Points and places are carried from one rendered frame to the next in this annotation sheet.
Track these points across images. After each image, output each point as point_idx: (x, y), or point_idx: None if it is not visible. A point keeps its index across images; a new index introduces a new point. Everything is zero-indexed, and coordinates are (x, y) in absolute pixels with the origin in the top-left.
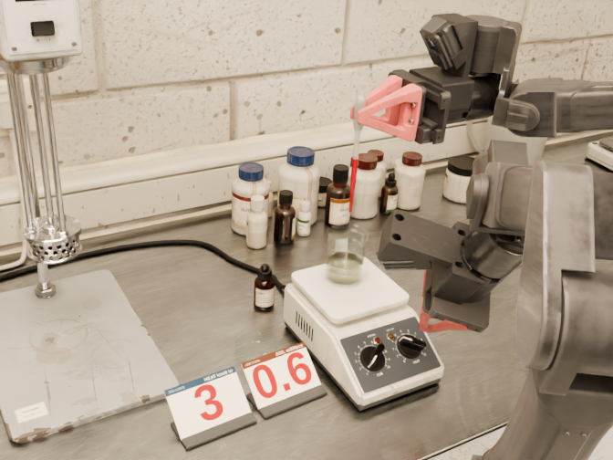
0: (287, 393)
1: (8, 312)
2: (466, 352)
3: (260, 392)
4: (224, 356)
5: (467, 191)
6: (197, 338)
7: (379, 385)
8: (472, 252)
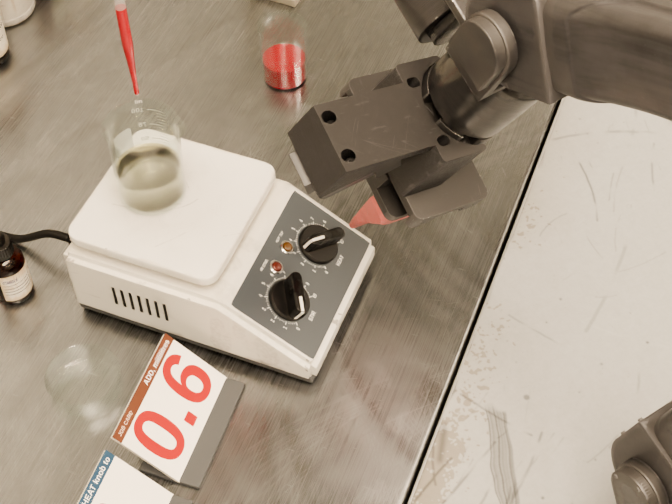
0: (197, 427)
1: None
2: (363, 188)
3: (164, 455)
4: (43, 426)
5: (458, 44)
6: None
7: (322, 332)
8: (463, 115)
